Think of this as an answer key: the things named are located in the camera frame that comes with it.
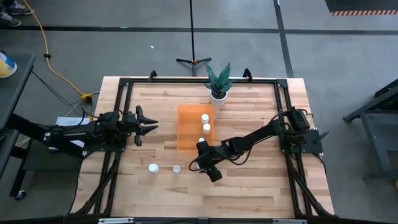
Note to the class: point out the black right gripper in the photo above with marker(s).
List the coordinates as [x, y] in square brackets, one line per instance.
[210, 158]

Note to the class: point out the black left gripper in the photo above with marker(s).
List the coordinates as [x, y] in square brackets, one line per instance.
[138, 128]

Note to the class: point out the small clear pill bottle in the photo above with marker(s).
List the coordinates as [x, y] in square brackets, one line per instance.
[176, 169]

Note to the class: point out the large white pill bottle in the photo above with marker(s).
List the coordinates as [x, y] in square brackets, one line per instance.
[153, 168]
[206, 128]

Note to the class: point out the white-capped clear pill bottle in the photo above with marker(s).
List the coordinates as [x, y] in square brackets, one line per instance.
[205, 118]

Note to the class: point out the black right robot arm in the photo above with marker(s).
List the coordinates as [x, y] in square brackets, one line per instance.
[258, 132]

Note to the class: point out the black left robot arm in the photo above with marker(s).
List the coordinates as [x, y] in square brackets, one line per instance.
[77, 135]

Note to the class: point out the orange translucent plastic basket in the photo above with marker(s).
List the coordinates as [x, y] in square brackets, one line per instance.
[189, 127]

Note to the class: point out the black clamp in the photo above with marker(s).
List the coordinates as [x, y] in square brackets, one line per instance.
[152, 74]
[247, 73]

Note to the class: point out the black tripod stand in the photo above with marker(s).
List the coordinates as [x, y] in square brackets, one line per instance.
[192, 60]

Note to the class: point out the white paper sheet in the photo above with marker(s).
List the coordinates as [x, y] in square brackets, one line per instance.
[70, 120]

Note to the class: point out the green plant in white pot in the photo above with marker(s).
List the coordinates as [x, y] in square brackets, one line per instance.
[219, 85]

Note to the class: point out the dark grey side table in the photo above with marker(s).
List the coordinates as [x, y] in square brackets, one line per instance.
[12, 93]

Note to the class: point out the black caster wheel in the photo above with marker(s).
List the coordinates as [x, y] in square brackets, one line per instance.
[20, 195]

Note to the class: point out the yellow blue white object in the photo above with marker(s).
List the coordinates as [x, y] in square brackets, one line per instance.
[6, 67]

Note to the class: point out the person's shoe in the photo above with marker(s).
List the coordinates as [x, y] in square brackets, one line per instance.
[20, 7]
[9, 18]

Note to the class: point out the dark metal bench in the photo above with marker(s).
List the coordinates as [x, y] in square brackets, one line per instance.
[376, 109]

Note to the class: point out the black mat with striped edge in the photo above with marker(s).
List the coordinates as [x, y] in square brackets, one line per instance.
[360, 5]

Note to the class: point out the black metal table frame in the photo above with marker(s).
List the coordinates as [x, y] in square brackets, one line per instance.
[202, 80]

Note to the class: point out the silver metal bracket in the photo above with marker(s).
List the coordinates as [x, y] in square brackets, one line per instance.
[289, 221]
[115, 220]

